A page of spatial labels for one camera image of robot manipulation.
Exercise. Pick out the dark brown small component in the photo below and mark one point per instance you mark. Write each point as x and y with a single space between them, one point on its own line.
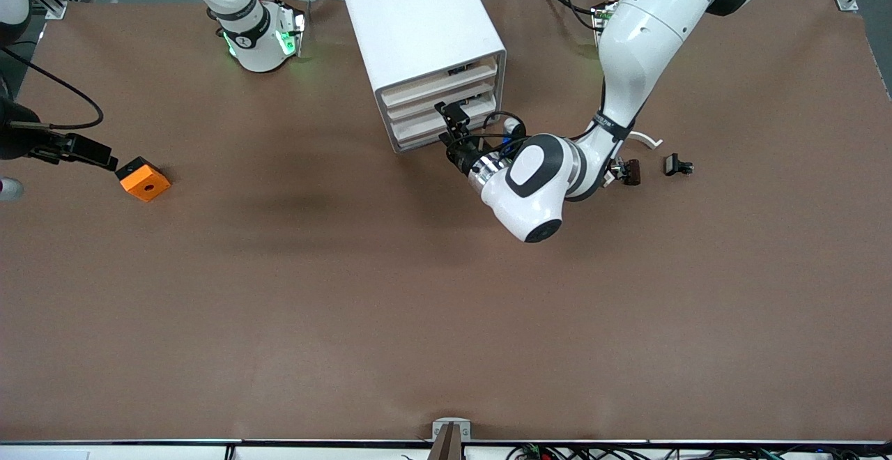
633 171

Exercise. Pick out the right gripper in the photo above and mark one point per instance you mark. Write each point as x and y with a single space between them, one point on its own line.
19 141

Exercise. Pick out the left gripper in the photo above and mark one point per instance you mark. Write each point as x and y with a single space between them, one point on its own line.
465 155

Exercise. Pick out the white drawer with orange button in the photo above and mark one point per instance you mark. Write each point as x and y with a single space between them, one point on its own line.
418 90

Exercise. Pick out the small black clip component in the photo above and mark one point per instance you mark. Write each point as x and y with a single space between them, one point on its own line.
673 164

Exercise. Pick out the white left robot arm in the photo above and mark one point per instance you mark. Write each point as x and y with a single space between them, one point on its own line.
641 35

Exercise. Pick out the white drawer cabinet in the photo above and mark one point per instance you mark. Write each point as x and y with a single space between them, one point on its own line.
411 14

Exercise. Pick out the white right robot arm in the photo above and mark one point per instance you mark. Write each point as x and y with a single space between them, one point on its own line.
254 49

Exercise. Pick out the orange and black box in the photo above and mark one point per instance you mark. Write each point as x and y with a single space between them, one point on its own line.
146 185

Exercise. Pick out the grey metal table bracket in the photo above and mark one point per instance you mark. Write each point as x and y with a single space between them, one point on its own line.
451 432

